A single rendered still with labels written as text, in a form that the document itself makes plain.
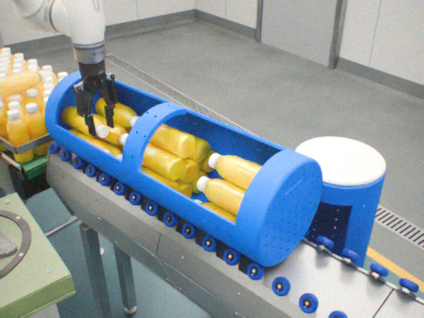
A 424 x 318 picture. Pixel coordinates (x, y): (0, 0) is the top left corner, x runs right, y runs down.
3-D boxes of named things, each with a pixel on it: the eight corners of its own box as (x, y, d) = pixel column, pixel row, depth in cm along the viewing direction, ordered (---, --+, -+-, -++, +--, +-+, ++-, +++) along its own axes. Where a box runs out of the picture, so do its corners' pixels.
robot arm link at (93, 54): (110, 39, 128) (113, 60, 131) (91, 33, 133) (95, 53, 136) (84, 48, 122) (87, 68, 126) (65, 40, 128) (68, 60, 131)
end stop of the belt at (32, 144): (19, 154, 161) (17, 147, 159) (17, 154, 161) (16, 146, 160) (110, 116, 186) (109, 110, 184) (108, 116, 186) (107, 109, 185)
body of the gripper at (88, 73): (86, 67, 126) (91, 97, 131) (110, 58, 131) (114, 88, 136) (70, 60, 130) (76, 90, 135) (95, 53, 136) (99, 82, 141)
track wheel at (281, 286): (291, 282, 105) (294, 282, 107) (275, 272, 107) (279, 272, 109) (283, 300, 105) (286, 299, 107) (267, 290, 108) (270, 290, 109)
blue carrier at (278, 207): (257, 290, 109) (257, 200, 93) (56, 162, 159) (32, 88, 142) (319, 225, 126) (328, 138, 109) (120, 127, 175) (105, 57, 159)
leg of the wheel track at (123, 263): (129, 317, 217) (113, 214, 184) (122, 310, 220) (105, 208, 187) (139, 310, 221) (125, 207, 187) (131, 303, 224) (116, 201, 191)
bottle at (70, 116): (67, 101, 152) (99, 116, 142) (82, 110, 158) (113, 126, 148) (57, 119, 151) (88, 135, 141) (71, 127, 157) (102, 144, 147)
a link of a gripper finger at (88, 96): (97, 81, 133) (93, 81, 132) (91, 118, 136) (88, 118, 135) (89, 78, 135) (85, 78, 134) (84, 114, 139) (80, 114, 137)
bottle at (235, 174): (263, 186, 106) (207, 160, 116) (266, 205, 110) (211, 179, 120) (279, 168, 109) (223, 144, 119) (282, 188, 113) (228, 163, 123)
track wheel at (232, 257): (240, 252, 113) (244, 252, 115) (226, 244, 116) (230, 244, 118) (232, 269, 114) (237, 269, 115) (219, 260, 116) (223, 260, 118)
